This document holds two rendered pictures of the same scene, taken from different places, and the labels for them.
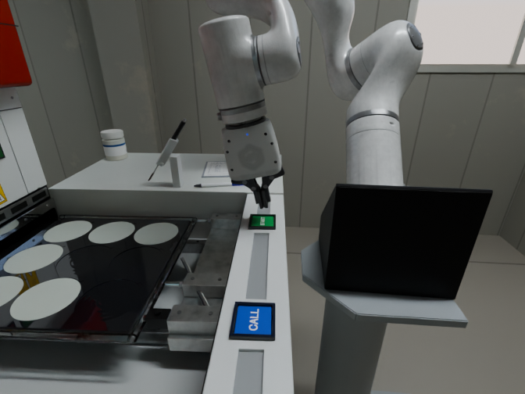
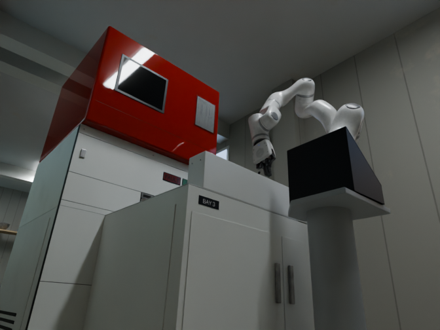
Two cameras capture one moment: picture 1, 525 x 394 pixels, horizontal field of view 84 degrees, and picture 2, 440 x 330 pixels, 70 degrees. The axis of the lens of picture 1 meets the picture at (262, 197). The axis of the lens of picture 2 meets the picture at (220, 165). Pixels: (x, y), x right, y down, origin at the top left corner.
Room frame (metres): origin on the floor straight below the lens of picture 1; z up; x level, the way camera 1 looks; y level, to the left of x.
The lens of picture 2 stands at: (-0.52, -0.78, 0.46)
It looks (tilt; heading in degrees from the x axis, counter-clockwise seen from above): 24 degrees up; 46
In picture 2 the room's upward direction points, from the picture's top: 3 degrees clockwise
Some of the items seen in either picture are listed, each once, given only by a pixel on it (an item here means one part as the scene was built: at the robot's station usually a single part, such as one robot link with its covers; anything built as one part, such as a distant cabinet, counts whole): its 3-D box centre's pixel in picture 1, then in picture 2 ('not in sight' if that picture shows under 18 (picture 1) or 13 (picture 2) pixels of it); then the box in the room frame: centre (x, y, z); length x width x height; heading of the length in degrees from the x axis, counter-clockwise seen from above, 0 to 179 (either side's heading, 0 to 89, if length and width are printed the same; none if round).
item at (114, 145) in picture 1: (114, 145); not in sight; (0.99, 0.51, 1.01); 0.07 x 0.07 x 0.10
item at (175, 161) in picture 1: (169, 162); not in sight; (0.73, 0.24, 1.03); 0.06 x 0.04 x 0.13; 87
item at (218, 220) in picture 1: (226, 220); not in sight; (0.66, 0.09, 0.89); 0.08 x 0.03 x 0.03; 87
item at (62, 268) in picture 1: (85, 259); not in sight; (0.49, 0.37, 0.90); 0.34 x 0.34 x 0.01; 87
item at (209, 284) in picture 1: (206, 284); not in sight; (0.42, 0.10, 0.89); 0.08 x 0.03 x 0.03; 87
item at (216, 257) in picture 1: (216, 270); not in sight; (0.50, 0.10, 0.87); 0.36 x 0.08 x 0.03; 177
